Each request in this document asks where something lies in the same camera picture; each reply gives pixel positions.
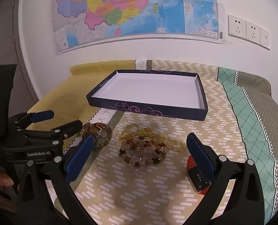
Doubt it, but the yellow amber bead bracelet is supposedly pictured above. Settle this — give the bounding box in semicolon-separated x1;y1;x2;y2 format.
119;124;187;153

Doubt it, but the tortoiseshell bangle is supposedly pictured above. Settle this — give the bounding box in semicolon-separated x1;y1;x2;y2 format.
82;122;113;149

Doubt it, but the white wall socket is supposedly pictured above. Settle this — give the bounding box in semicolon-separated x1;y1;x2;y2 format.
228;14;247;39
245;20;261;43

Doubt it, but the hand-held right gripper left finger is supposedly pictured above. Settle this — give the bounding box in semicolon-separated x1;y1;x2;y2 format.
16;135;99;225

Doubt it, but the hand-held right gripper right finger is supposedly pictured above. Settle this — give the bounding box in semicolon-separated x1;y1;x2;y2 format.
186;133;265;225

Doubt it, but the colourful wall map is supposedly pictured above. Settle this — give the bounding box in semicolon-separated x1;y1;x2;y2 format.
52;0;219;54

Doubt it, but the orange smartwatch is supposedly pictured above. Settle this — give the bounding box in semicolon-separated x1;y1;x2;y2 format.
186;156;212;196

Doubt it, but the navy cardboard box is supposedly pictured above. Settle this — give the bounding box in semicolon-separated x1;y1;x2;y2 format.
86;70;209;122

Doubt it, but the person's left hand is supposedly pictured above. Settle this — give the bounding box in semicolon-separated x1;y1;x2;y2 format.
0;165;21;212

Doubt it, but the grey door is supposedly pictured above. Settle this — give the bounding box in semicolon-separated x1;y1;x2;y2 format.
0;0;43;108

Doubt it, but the brown flower bead bracelet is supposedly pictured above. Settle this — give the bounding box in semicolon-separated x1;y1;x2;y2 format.
119;142;168;165

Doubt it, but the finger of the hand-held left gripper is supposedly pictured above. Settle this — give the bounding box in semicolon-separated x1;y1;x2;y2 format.
9;111;55;131
24;119;83;146

